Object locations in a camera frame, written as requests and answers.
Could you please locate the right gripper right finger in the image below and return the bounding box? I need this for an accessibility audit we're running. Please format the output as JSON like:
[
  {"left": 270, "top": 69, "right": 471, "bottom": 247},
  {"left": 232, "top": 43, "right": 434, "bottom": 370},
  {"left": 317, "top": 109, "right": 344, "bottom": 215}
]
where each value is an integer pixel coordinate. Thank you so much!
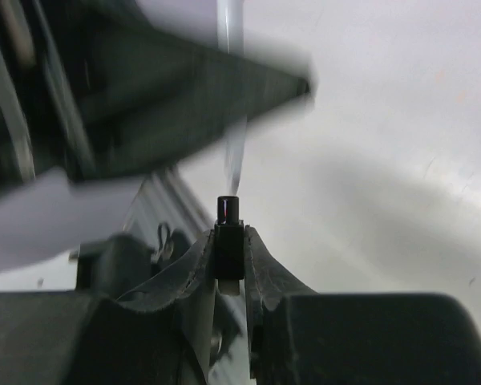
[{"left": 245, "top": 227, "right": 481, "bottom": 384}]

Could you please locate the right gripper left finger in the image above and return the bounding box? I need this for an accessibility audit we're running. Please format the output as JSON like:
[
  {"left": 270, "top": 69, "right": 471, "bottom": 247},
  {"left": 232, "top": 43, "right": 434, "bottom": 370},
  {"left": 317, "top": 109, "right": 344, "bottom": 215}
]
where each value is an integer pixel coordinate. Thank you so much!
[{"left": 0, "top": 232, "right": 214, "bottom": 384}]

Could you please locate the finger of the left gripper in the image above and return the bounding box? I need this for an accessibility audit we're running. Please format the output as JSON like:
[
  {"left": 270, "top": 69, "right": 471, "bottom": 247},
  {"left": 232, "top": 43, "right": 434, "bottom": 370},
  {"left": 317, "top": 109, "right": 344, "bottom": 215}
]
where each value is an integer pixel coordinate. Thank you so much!
[{"left": 0, "top": 1, "right": 312, "bottom": 188}]

